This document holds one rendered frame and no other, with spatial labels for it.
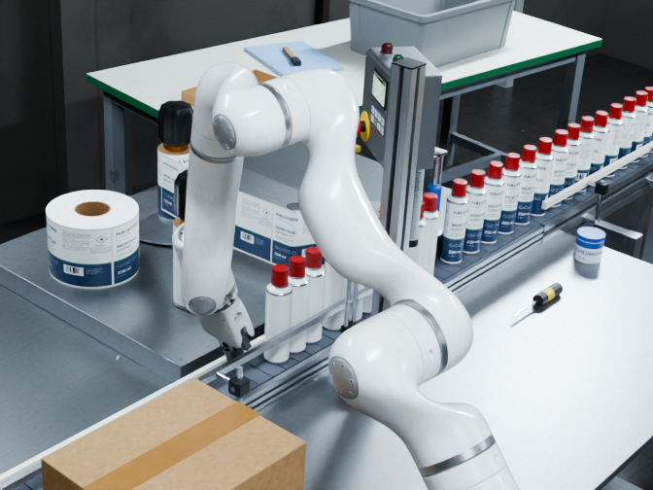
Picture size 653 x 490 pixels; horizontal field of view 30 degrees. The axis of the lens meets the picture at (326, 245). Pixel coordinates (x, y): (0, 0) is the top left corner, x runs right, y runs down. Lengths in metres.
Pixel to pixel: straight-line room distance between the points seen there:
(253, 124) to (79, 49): 3.04
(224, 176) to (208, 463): 0.49
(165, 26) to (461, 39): 1.32
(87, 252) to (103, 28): 2.22
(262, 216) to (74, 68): 2.18
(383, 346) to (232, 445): 0.28
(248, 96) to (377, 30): 2.71
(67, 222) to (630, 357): 1.24
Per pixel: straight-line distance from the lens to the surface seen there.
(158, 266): 2.78
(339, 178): 1.76
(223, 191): 2.02
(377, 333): 1.71
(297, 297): 2.40
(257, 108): 1.74
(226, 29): 5.37
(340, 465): 2.26
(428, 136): 2.29
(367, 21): 4.46
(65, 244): 2.67
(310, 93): 1.79
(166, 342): 2.50
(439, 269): 2.83
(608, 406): 2.53
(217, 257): 2.04
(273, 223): 2.67
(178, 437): 1.82
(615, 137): 3.41
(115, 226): 2.64
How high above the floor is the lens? 2.19
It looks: 27 degrees down
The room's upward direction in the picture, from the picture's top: 4 degrees clockwise
